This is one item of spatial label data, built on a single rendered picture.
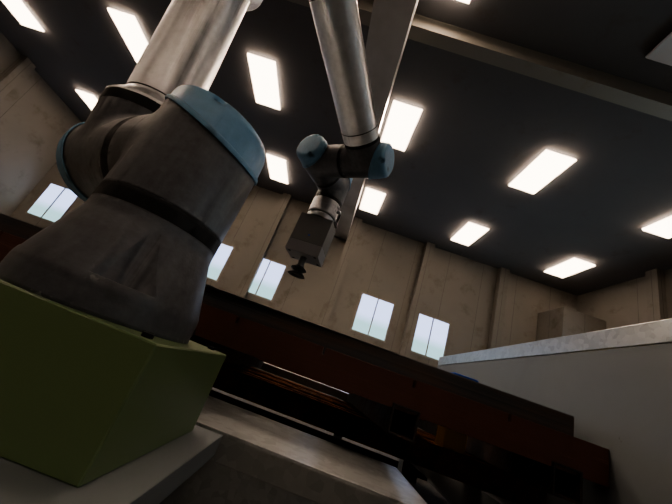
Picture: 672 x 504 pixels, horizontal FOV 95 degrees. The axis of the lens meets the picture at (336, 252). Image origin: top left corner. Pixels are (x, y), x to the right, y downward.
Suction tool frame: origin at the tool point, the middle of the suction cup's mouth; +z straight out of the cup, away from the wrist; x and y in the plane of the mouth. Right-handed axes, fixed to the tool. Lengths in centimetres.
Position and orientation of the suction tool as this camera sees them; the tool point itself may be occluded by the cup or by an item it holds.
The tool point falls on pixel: (296, 275)
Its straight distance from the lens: 73.9
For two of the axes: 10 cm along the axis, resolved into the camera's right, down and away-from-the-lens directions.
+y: -9.3, -2.8, 2.2
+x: -0.9, -4.1, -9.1
